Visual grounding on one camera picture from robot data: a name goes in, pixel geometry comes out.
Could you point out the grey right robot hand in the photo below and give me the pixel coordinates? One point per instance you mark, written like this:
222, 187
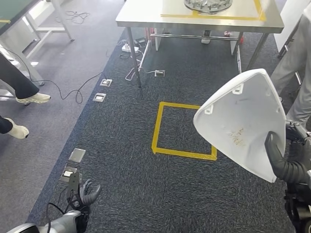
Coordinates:
273, 148

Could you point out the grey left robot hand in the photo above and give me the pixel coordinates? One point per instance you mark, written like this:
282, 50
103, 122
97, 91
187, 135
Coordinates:
88, 196

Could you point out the white plastic shell part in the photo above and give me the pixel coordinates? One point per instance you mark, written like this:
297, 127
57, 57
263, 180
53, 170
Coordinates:
238, 122

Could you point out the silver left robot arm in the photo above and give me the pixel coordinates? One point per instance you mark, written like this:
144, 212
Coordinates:
60, 223

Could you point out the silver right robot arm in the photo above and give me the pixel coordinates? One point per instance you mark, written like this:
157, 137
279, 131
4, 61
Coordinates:
297, 209

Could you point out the steel workbench table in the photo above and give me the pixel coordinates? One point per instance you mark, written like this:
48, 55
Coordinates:
146, 9

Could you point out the steel floor socket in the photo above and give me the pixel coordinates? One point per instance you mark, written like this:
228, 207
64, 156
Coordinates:
64, 173
159, 73
106, 82
100, 97

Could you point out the steel floor plate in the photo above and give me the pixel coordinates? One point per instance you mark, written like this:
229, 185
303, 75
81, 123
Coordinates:
77, 155

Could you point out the person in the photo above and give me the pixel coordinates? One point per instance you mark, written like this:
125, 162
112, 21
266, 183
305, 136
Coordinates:
296, 64
14, 80

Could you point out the yellow floor tape square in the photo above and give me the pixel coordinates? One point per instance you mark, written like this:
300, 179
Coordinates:
157, 128

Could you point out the small white box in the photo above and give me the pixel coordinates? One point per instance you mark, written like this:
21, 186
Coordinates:
206, 37

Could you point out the white power strip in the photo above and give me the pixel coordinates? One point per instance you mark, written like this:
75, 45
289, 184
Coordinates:
130, 48

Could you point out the grey wheel cover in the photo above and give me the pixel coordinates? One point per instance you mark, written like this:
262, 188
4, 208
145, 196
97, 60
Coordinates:
206, 4

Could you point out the red fire extinguisher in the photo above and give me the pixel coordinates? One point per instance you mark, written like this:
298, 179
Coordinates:
150, 33

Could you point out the black left wrist camera bracket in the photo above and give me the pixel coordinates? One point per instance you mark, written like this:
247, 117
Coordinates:
72, 183

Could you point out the white frame side table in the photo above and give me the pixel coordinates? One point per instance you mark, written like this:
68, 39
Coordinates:
14, 13

